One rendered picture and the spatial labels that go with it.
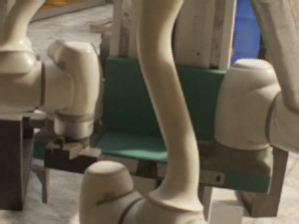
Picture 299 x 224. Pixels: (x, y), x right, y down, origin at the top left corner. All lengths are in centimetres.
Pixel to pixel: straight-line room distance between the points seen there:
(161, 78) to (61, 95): 31
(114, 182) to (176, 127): 16
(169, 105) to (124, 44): 70
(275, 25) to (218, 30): 55
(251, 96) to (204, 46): 26
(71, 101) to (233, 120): 45
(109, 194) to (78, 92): 30
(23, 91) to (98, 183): 30
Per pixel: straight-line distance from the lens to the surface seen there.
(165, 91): 110
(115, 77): 177
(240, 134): 159
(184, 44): 179
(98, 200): 114
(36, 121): 178
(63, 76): 134
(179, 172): 108
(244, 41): 549
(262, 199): 413
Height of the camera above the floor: 194
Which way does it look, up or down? 19 degrees down
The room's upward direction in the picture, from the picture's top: 5 degrees clockwise
